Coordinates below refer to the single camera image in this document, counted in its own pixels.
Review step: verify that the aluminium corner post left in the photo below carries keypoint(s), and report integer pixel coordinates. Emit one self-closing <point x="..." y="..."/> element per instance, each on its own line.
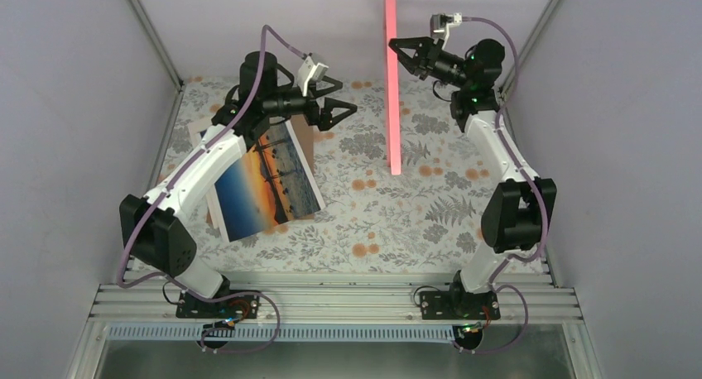
<point x="157" y="43"/>

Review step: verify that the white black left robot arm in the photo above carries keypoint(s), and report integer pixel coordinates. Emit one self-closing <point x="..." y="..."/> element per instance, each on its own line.
<point x="152" y="225"/>

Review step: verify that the grey slotted cable duct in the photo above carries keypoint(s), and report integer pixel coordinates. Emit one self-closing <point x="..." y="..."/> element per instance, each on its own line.
<point x="259" y="333"/>

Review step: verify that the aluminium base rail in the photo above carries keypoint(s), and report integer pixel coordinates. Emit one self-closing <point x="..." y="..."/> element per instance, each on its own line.
<point x="342" y="298"/>

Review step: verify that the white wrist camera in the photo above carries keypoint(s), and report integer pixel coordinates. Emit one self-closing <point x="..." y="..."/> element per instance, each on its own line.
<point x="442" y="23"/>
<point x="312" y="70"/>

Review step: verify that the brown cardboard backing board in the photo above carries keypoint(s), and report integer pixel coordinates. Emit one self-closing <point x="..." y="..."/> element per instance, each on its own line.
<point x="305" y="136"/>

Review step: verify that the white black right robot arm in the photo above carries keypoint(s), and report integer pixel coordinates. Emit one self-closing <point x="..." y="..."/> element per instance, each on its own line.
<point x="516" y="220"/>

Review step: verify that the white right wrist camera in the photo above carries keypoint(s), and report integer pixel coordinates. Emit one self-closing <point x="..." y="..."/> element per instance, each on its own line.
<point x="442" y="23"/>

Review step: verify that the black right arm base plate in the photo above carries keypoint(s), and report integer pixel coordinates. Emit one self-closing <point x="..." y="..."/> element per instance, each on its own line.
<point x="459" y="305"/>

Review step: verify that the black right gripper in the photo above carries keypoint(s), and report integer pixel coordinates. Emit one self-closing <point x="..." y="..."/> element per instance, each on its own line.
<point x="424" y="44"/>

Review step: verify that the pink wooden picture frame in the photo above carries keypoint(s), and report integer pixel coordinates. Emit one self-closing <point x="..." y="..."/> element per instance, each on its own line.
<point x="392" y="102"/>

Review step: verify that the aluminium corner post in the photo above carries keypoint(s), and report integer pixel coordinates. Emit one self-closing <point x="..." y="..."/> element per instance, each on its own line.
<point x="157" y="43"/>
<point x="511" y="82"/>

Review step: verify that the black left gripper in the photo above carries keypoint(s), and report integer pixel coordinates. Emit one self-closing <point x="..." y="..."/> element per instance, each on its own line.
<point x="313" y="117"/>

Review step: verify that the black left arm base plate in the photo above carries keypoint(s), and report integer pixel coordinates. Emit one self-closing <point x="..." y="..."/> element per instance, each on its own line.
<point x="242" y="307"/>

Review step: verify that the sunset photo print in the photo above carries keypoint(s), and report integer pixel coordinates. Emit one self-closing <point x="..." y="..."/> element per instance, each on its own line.
<point x="270" y="185"/>

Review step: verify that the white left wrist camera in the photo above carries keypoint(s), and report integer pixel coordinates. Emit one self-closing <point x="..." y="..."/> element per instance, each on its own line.
<point x="312" y="70"/>

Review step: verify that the aluminium corner post right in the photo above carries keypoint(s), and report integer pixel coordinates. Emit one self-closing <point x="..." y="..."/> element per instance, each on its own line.
<point x="511" y="82"/>

